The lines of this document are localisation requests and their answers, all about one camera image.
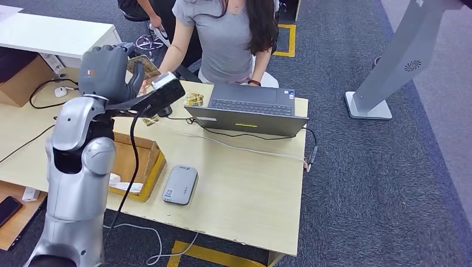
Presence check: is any person's right hand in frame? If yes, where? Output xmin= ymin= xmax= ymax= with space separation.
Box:
xmin=140 ymin=75 xmax=158 ymax=96

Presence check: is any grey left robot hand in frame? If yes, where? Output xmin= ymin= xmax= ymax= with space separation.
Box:
xmin=78 ymin=41 xmax=145 ymax=106

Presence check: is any person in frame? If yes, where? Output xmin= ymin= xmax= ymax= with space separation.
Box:
xmin=140 ymin=0 xmax=280 ymax=96
xmin=117 ymin=0 xmax=173 ymax=48

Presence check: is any grey laptop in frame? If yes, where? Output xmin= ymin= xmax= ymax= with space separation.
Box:
xmin=184 ymin=83 xmax=309 ymax=137

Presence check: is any chrome chair base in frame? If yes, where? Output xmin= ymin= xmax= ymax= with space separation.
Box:
xmin=134 ymin=33 xmax=165 ymax=51

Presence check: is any white labelled box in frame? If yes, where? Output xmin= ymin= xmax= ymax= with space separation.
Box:
xmin=40 ymin=52 xmax=67 ymax=75

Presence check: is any white counter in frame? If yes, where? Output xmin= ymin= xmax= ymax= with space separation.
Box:
xmin=0 ymin=13 xmax=123 ymax=70

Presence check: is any open cardboard box yellow edge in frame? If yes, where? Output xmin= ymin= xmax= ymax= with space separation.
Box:
xmin=107 ymin=132 xmax=167 ymax=203

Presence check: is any brown cardboard box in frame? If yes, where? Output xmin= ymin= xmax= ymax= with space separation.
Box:
xmin=0 ymin=55 xmax=56 ymax=108

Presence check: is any white tissue paper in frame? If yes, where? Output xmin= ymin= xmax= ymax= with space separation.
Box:
xmin=109 ymin=173 xmax=144 ymax=195

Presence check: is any white paper sheet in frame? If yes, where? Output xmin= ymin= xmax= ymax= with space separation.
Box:
xmin=0 ymin=4 xmax=24 ymax=22

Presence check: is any small white box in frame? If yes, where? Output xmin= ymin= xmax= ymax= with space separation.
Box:
xmin=21 ymin=187 xmax=41 ymax=202

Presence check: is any grey kiosk stand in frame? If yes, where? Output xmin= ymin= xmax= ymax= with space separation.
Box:
xmin=345 ymin=0 xmax=466 ymax=121

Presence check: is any black smartphone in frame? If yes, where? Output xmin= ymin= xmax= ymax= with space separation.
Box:
xmin=0 ymin=196 xmax=23 ymax=229

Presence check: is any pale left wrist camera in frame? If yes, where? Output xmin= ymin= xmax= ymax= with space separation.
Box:
xmin=151 ymin=72 xmax=178 ymax=91

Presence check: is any black laptop cable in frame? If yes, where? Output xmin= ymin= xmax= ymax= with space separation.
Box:
xmin=168 ymin=116 xmax=318 ymax=167

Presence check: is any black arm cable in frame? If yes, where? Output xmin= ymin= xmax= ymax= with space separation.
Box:
xmin=103 ymin=105 xmax=153 ymax=245

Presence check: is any long white cable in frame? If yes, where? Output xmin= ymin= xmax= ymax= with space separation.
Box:
xmin=147 ymin=118 xmax=313 ymax=173

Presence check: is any black adapter cable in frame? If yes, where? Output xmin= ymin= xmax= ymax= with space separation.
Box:
xmin=28 ymin=78 xmax=79 ymax=110

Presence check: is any thin black cable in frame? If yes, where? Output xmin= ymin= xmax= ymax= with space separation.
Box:
xmin=0 ymin=124 xmax=56 ymax=164

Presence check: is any white floor cable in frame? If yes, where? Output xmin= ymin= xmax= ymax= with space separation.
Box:
xmin=103 ymin=222 xmax=200 ymax=266

